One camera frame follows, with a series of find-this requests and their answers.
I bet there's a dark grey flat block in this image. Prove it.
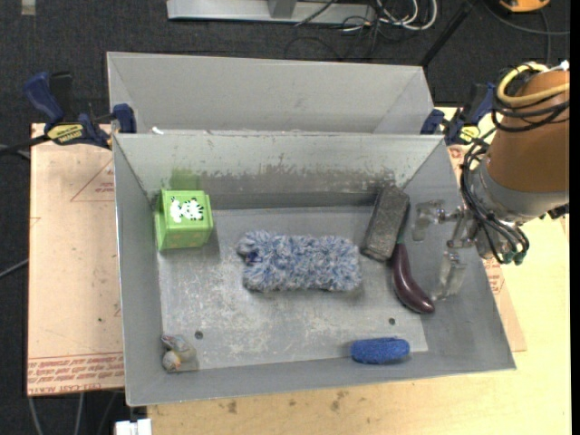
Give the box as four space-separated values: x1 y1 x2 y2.
360 185 411 263

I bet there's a grey metal bin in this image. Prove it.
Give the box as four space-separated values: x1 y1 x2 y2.
106 51 517 408

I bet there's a blue sponge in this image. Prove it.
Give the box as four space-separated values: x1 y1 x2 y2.
350 336 411 365

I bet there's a grey toy animal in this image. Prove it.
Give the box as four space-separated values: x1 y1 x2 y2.
159 333 199 373

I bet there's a purple toy eggplant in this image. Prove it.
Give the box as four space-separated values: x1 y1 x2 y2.
390 237 437 315

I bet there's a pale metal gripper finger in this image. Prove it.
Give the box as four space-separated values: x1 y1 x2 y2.
429 251 469 303
412 198 448 243

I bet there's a green cube with tiger print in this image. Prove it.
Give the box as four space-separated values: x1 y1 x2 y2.
153 188 215 252

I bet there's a blue and white fluffy cloth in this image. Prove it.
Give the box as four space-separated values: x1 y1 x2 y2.
235 229 364 295

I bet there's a brown cardboard board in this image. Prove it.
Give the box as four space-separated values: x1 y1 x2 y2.
26 122 529 398

